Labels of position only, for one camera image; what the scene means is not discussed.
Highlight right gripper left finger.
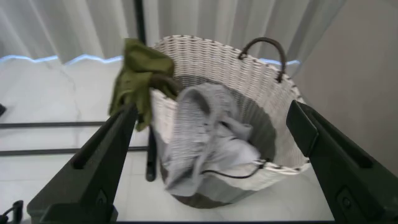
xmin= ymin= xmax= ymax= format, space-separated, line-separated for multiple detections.
xmin=26 ymin=102 xmax=139 ymax=223

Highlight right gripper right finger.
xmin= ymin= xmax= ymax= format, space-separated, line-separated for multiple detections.
xmin=285 ymin=99 xmax=398 ymax=223

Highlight green garment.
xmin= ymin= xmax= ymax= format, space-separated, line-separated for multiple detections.
xmin=108 ymin=37 xmax=184 ymax=132

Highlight pale grey trousers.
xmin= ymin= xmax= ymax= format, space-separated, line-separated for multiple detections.
xmin=160 ymin=82 xmax=268 ymax=198

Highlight black clothes rack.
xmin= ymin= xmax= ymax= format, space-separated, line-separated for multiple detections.
xmin=0 ymin=0 xmax=158 ymax=183

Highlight white laundry basket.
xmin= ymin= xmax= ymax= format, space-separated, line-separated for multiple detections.
xmin=149 ymin=34 xmax=312 ymax=209

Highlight white curtain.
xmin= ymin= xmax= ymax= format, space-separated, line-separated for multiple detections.
xmin=0 ymin=0 xmax=348 ymax=68

